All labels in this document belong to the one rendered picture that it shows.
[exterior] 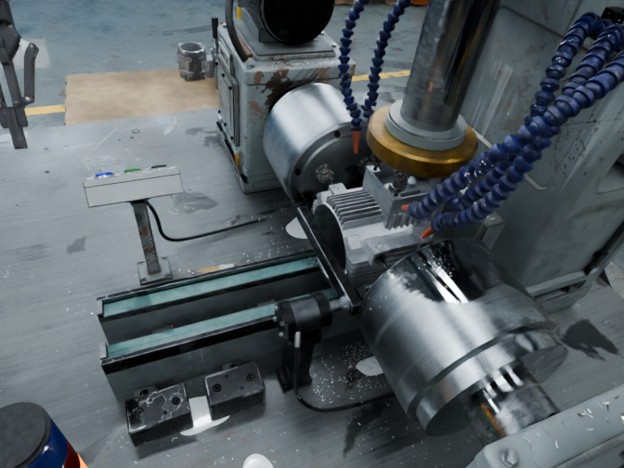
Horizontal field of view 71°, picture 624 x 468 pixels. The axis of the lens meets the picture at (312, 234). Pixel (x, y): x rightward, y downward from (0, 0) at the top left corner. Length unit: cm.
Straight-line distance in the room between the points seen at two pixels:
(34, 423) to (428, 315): 45
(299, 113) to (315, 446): 64
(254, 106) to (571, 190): 70
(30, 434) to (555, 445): 49
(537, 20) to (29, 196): 121
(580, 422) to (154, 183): 75
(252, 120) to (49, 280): 59
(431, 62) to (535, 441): 48
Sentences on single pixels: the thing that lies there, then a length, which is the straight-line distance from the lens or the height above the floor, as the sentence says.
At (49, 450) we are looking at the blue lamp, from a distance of 46.
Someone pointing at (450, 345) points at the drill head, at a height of 113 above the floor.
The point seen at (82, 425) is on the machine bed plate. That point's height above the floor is 80.
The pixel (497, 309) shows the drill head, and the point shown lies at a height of 116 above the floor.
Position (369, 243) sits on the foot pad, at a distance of 76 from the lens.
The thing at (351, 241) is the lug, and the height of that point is 109.
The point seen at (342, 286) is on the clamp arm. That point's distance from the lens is 75.
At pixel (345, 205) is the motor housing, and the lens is 78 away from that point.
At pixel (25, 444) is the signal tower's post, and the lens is 45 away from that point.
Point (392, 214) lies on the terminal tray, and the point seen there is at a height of 111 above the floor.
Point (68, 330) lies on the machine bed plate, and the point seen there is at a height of 80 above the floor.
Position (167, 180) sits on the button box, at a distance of 89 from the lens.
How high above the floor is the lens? 160
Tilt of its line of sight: 44 degrees down
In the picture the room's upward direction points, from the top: 8 degrees clockwise
